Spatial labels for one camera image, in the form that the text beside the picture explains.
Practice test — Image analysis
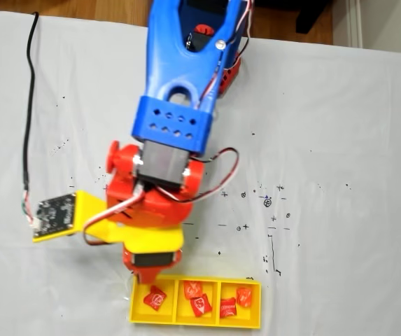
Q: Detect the white red black servo wire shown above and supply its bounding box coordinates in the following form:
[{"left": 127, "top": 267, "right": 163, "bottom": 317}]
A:
[
  {"left": 156, "top": 147, "right": 240, "bottom": 204},
  {"left": 198, "top": 0, "right": 255, "bottom": 110},
  {"left": 82, "top": 185, "right": 148, "bottom": 246}
]

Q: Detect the orange candy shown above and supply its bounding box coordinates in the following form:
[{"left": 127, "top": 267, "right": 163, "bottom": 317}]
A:
[
  {"left": 183, "top": 279, "right": 204, "bottom": 300},
  {"left": 236, "top": 286, "right": 254, "bottom": 309}
]

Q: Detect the white plastic table cover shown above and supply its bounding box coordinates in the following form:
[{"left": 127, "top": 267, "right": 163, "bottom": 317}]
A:
[{"left": 0, "top": 10, "right": 401, "bottom": 336}]

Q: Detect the camera board on yellow mount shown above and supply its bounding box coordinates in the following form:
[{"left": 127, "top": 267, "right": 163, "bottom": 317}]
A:
[{"left": 31, "top": 190, "right": 108, "bottom": 244}]

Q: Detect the black camera cable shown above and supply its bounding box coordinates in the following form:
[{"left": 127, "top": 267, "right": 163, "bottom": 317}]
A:
[{"left": 20, "top": 12, "right": 41, "bottom": 232}]

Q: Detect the yellow three-compartment box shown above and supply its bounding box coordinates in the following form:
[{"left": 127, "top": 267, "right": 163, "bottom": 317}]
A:
[{"left": 128, "top": 274, "right": 263, "bottom": 330}]

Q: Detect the red candy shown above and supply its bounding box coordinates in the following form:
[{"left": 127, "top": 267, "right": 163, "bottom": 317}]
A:
[
  {"left": 143, "top": 285, "right": 168, "bottom": 312},
  {"left": 220, "top": 297, "right": 238, "bottom": 319},
  {"left": 190, "top": 293, "right": 212, "bottom": 319}
]

